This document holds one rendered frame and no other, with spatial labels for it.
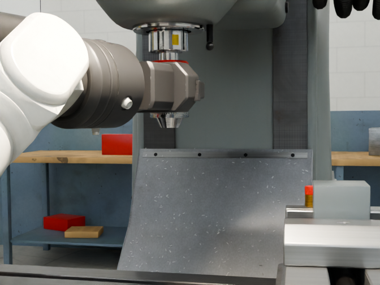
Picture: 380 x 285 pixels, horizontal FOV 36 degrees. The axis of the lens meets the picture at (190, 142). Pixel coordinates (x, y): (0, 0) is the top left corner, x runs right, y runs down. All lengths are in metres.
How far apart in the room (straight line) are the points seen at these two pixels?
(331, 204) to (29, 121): 0.36
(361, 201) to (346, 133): 4.21
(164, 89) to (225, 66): 0.46
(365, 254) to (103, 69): 0.31
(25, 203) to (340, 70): 3.00
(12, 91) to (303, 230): 0.33
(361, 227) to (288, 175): 0.42
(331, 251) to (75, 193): 4.84
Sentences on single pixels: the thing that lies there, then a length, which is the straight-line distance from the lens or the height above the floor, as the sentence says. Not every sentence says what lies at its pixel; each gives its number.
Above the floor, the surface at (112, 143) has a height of 0.97.
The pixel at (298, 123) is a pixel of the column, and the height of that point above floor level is 1.19.
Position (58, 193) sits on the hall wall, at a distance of 5.46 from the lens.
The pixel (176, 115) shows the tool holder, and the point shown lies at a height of 1.20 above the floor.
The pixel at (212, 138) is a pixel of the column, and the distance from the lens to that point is 1.08.
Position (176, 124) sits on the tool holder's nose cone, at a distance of 0.70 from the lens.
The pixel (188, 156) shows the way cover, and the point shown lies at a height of 1.13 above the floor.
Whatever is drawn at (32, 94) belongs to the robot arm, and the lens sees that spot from 0.45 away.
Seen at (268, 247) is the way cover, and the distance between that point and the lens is 1.00.
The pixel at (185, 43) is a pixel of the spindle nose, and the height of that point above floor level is 1.29.
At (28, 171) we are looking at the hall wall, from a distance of 5.57.
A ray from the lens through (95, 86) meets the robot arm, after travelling 0.55.
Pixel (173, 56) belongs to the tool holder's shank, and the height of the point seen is 1.27.
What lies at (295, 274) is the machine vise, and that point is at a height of 1.05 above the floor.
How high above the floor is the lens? 1.21
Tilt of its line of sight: 3 degrees down
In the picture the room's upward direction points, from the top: 1 degrees counter-clockwise
